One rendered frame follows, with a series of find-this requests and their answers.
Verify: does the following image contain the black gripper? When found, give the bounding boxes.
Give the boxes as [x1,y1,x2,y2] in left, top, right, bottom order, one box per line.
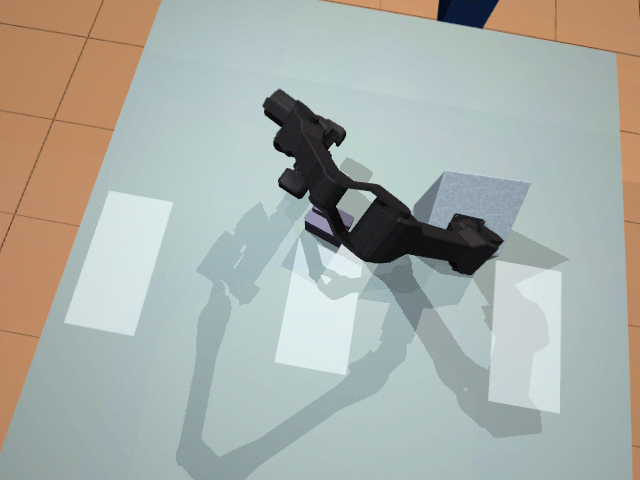
[278,119,346,199]

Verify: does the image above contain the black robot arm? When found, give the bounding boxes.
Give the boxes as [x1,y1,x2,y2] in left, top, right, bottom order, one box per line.
[262,88,504,275]

